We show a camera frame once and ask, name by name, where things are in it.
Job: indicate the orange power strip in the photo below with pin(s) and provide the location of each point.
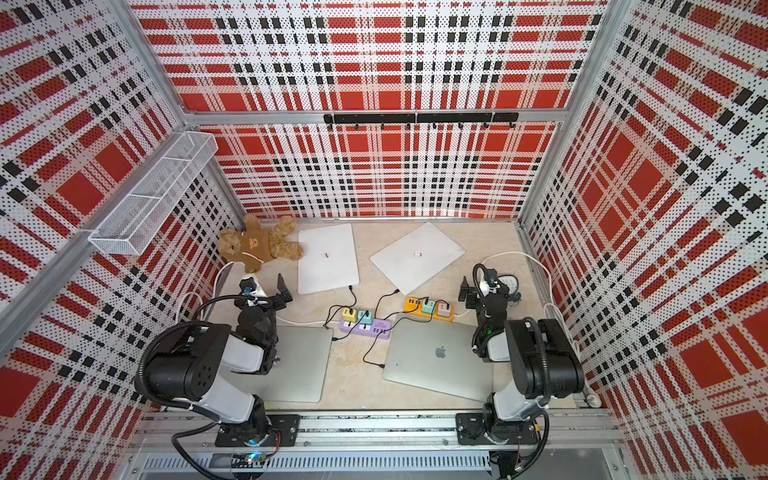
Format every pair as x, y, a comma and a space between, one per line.
412, 307

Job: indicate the purple power strip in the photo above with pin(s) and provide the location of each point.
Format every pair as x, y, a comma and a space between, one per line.
379, 329

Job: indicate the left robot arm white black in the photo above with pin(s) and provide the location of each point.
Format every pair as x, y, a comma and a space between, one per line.
237, 333

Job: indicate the silver laptop front right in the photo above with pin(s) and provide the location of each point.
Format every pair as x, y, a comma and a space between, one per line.
437, 356

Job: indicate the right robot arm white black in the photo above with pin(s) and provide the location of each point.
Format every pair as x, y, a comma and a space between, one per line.
543, 363

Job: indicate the pink usb charger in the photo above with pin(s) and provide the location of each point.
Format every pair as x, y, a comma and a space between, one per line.
443, 310

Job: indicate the brown teddy bear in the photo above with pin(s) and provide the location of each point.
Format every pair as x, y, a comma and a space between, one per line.
256, 246

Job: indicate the teal usb charger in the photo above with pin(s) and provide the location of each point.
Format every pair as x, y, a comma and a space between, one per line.
365, 317

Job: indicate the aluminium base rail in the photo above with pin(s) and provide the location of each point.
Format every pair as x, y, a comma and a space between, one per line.
411, 444

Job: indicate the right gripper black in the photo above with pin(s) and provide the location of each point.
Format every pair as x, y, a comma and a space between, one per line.
473, 295

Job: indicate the white laptop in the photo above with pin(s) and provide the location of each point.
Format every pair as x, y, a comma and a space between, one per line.
329, 259
414, 259

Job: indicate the black hook rail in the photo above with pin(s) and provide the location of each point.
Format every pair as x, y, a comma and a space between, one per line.
421, 118

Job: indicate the silver laptop front left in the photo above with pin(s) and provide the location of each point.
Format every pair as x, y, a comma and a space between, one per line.
299, 372

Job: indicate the silver laptop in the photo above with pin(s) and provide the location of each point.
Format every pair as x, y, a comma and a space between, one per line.
299, 372
437, 356

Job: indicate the green usb charger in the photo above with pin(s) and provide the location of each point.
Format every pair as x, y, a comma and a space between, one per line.
428, 307

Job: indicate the white laptop back right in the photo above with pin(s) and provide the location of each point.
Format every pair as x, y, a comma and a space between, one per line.
414, 259

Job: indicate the white laptop back left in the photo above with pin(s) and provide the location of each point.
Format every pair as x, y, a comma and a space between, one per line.
329, 259

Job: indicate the yellow usb charger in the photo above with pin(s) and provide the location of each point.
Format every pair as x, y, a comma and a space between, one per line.
349, 315

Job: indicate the white wire mesh basket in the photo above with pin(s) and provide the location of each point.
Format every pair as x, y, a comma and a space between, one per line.
133, 223

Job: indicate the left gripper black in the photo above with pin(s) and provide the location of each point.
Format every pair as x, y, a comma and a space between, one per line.
286, 297

